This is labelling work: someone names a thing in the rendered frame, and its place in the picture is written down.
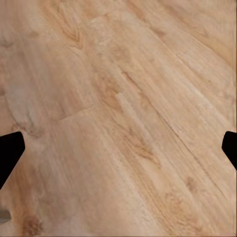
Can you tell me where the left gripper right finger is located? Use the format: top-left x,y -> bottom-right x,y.
222,131 -> 237,170

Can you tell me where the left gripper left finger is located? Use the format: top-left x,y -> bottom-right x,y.
0,131 -> 25,190

